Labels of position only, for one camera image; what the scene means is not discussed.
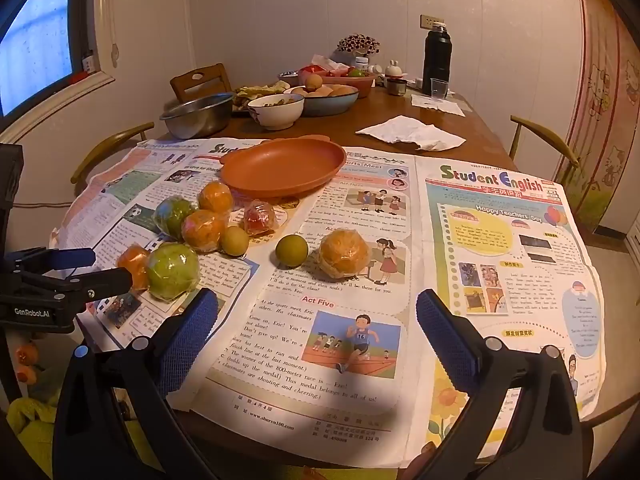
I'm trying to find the black thermos bottle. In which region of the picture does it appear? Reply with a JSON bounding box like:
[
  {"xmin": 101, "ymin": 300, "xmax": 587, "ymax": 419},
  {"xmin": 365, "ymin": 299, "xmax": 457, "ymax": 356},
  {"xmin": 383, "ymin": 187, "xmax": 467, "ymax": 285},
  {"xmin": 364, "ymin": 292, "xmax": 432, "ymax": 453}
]
[{"xmin": 422, "ymin": 22, "xmax": 453, "ymax": 96}]

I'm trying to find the orange plastic bowl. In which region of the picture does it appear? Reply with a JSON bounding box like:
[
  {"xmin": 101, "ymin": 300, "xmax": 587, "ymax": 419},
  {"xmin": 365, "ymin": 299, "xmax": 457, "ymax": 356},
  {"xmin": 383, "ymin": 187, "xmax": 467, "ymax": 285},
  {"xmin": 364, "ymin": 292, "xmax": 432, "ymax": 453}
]
[{"xmin": 220, "ymin": 138, "xmax": 347, "ymax": 198}]

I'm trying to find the plastic-wrapped green fruit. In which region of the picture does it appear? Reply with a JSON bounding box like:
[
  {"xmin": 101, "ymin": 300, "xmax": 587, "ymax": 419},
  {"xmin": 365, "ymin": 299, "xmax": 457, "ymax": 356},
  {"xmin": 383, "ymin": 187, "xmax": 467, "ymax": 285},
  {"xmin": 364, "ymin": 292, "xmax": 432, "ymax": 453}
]
[
  {"xmin": 144, "ymin": 241, "xmax": 201, "ymax": 302},
  {"xmin": 152, "ymin": 197, "xmax": 197, "ymax": 240}
]

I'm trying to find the window with white frame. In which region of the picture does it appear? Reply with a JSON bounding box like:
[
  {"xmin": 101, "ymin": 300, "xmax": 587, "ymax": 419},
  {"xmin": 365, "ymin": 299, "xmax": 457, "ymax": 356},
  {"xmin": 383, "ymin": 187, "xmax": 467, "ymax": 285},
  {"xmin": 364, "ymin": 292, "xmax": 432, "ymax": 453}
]
[{"xmin": 0, "ymin": 0, "xmax": 113, "ymax": 121}]

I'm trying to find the large open newspaper sheet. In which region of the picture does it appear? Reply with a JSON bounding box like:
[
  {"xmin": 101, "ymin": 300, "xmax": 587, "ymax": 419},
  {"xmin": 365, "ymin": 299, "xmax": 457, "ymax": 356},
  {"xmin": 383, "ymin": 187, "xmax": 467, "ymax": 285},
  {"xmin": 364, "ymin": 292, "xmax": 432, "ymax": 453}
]
[{"xmin": 50, "ymin": 137, "xmax": 426, "ymax": 468}]

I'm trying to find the cartoon cat door curtain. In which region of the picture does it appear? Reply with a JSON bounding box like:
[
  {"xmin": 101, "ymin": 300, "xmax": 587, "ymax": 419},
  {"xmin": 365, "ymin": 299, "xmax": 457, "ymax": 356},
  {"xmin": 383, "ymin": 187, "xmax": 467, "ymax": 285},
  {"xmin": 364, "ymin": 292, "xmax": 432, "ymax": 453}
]
[{"xmin": 565, "ymin": 0, "xmax": 640, "ymax": 231}]

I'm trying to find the small yellow-green round fruit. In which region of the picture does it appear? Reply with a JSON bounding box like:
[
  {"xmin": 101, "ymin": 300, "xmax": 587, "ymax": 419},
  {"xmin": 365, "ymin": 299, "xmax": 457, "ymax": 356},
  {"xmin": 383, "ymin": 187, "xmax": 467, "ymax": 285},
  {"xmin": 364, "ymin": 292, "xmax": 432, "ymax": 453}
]
[
  {"xmin": 275, "ymin": 234, "xmax": 308, "ymax": 267},
  {"xmin": 220, "ymin": 226, "xmax": 250, "ymax": 257}
]

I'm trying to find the white printed ceramic bowl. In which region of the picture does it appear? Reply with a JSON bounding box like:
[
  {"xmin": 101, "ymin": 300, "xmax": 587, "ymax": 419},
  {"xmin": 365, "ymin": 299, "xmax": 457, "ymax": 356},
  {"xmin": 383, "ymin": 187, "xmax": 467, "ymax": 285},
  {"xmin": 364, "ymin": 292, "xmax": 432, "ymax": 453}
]
[{"xmin": 247, "ymin": 93, "xmax": 305, "ymax": 131}]

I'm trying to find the plastic-wrapped orange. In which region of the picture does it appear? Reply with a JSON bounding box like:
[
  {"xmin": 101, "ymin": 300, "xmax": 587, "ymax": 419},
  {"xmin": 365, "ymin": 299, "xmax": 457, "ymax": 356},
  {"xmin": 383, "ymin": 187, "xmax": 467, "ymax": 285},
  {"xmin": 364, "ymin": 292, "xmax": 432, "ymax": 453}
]
[
  {"xmin": 318, "ymin": 228, "xmax": 372, "ymax": 279},
  {"xmin": 116, "ymin": 244, "xmax": 151, "ymax": 292},
  {"xmin": 181, "ymin": 209, "xmax": 226, "ymax": 253},
  {"xmin": 197, "ymin": 181, "xmax": 234, "ymax": 212}
]

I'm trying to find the blue bowl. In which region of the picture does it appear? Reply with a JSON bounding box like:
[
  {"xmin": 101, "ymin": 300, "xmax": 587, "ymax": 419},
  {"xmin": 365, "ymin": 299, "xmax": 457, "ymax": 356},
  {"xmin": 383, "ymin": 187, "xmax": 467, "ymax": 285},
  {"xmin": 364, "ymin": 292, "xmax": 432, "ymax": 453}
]
[{"xmin": 284, "ymin": 85, "xmax": 360, "ymax": 117}]

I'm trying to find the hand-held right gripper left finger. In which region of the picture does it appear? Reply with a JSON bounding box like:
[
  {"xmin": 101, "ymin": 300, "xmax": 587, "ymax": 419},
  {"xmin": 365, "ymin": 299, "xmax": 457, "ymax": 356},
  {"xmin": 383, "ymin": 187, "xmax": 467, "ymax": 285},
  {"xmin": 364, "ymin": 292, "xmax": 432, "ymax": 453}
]
[{"xmin": 52, "ymin": 287, "xmax": 221, "ymax": 480}]

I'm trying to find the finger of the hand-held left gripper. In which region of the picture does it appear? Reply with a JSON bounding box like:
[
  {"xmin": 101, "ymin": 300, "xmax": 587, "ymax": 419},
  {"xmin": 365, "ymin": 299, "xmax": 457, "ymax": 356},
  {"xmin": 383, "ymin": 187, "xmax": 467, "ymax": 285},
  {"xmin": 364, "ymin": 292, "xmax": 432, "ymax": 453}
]
[
  {"xmin": 47, "ymin": 246, "xmax": 97, "ymax": 277},
  {"xmin": 50, "ymin": 266, "xmax": 133, "ymax": 311}
]

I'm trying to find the wooden chair with cutout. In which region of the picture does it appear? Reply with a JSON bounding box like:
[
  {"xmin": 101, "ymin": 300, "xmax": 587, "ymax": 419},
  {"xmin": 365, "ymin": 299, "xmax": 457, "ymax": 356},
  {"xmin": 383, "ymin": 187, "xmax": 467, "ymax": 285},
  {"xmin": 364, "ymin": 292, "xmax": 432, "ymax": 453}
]
[{"xmin": 170, "ymin": 63, "xmax": 232, "ymax": 103}]

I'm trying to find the plastic-wrapped red fruit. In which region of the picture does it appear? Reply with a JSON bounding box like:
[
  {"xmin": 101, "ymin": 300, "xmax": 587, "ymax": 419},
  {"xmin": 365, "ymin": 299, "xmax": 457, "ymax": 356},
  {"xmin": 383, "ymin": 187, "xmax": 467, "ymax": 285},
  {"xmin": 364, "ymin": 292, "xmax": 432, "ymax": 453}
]
[{"xmin": 242, "ymin": 200, "xmax": 278, "ymax": 237}]

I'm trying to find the plate of fried food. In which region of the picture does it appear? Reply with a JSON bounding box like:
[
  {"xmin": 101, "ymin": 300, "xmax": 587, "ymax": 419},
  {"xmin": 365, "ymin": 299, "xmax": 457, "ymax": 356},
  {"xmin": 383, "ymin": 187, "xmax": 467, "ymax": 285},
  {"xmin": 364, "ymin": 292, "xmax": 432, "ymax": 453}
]
[{"xmin": 234, "ymin": 84, "xmax": 291, "ymax": 111}]

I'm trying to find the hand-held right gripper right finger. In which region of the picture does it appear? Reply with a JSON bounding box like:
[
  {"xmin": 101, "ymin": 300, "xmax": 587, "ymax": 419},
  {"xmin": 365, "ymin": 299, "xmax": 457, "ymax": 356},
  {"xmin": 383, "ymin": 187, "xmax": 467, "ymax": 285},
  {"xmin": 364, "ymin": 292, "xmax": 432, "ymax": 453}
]
[{"xmin": 400, "ymin": 289, "xmax": 585, "ymax": 480}]

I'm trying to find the newspaper sheet with sunflower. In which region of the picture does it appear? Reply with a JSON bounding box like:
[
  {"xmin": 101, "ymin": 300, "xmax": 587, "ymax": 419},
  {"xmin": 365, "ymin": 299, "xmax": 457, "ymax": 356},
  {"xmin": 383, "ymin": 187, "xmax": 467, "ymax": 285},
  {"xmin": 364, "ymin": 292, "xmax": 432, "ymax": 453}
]
[{"xmin": 407, "ymin": 159, "xmax": 608, "ymax": 463}]

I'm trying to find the flat white paper napkin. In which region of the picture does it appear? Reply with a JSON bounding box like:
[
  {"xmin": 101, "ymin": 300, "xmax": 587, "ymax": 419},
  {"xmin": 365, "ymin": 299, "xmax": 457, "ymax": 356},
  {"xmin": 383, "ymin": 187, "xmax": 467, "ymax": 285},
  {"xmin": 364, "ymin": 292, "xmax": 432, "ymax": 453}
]
[{"xmin": 411, "ymin": 94, "xmax": 466, "ymax": 116}]

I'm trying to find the pink basin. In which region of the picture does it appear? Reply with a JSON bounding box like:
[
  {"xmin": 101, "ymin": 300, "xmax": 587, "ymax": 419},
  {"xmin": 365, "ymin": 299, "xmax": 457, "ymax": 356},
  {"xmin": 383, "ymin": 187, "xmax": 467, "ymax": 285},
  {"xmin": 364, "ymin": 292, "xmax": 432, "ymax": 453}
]
[{"xmin": 300, "ymin": 65, "xmax": 380, "ymax": 98}]

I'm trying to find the dried flower bouquet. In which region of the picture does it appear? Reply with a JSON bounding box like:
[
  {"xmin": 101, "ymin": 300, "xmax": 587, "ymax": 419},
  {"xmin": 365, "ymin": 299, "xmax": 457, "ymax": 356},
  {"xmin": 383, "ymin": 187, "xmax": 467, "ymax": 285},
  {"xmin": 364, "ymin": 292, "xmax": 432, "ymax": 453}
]
[{"xmin": 337, "ymin": 34, "xmax": 381, "ymax": 58}]

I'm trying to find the stainless steel bowl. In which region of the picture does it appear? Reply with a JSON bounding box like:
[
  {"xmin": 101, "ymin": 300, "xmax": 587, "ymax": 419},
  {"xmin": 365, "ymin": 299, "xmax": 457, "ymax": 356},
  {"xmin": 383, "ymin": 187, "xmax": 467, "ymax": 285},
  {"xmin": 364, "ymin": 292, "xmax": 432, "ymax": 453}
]
[{"xmin": 160, "ymin": 92, "xmax": 236, "ymax": 140}]

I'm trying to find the white cloth napkin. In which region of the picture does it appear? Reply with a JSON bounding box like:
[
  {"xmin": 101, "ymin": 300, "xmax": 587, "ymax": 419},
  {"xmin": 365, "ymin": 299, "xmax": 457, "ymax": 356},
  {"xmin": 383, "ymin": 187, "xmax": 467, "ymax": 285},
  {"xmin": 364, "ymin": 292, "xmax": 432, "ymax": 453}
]
[{"xmin": 356, "ymin": 115, "xmax": 467, "ymax": 152}]

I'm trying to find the wooden armchair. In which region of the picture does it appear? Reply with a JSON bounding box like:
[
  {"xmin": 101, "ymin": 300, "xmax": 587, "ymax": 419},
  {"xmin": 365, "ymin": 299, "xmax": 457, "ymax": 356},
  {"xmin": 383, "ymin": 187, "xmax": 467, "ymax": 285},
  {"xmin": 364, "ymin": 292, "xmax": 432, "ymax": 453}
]
[
  {"xmin": 71, "ymin": 121, "xmax": 156, "ymax": 183},
  {"xmin": 510, "ymin": 115, "xmax": 581, "ymax": 171}
]

